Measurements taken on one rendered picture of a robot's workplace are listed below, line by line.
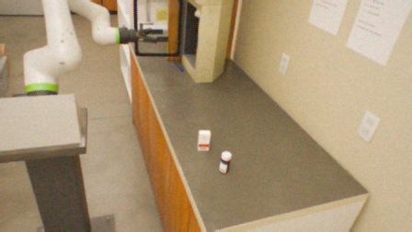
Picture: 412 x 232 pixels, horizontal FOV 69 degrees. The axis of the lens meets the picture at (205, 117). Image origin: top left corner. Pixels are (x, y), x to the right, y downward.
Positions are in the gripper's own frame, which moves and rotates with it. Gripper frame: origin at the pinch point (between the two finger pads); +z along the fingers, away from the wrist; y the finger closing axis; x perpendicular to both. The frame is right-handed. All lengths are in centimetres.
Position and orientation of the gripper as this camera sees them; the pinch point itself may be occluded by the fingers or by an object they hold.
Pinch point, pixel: (163, 35)
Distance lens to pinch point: 187.9
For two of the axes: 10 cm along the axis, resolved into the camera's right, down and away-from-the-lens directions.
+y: -3.4, -5.4, 7.7
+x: -1.0, 8.4, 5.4
